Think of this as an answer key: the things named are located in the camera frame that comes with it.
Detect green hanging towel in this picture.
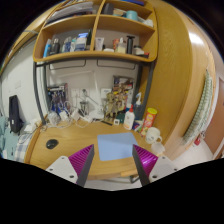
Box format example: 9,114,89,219
182,72,213,145

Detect wooden wardrobe panel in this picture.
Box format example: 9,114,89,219
147,0,215,159

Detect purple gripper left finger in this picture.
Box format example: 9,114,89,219
69,145,95,187

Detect wooden desk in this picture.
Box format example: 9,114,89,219
24,119,168,181

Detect model kit box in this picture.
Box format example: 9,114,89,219
47,83,68,114

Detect robot model figure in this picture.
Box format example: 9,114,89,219
104,87,131,122

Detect white mug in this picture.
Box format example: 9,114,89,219
145,127,162,144

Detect white power adapter cables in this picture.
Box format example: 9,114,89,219
39,99,94,131

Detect white tube on shelf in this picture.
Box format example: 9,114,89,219
95,37,104,51

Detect blue mouse pad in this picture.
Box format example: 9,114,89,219
97,132,146,161

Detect white glue bottle red cap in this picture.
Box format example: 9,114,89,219
123,107,135,130

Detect blue bottle on shelf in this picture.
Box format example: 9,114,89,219
43,39,52,58

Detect blue spray bottle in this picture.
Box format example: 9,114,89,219
134,92,142,120

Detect black backpack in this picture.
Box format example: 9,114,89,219
9,95,23,133

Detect clear plastic cup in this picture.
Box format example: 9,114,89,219
151,142,165,156

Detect black bottle on shelf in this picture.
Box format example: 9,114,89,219
126,36,135,54

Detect wooden shelf unit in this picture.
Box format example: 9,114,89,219
33,0,158,63

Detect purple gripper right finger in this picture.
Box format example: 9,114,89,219
132,145,158,186

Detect red yellow chips can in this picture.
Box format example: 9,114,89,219
140,108,158,136

